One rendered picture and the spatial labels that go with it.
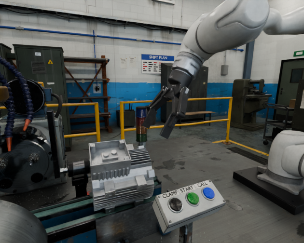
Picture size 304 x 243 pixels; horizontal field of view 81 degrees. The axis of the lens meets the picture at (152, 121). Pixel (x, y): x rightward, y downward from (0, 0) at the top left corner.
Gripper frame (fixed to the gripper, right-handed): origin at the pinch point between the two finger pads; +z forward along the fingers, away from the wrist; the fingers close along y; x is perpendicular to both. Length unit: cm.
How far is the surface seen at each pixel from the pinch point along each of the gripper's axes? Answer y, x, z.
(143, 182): 3.7, 2.9, 17.0
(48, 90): -65, -35, 8
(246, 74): -449, 529, -366
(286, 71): -313, 540, -379
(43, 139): -27.6, -27.1, 23.6
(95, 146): -7.5, -13.0, 14.2
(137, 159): -1.4, 0.3, 12.1
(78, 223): 0.6, -9.0, 36.0
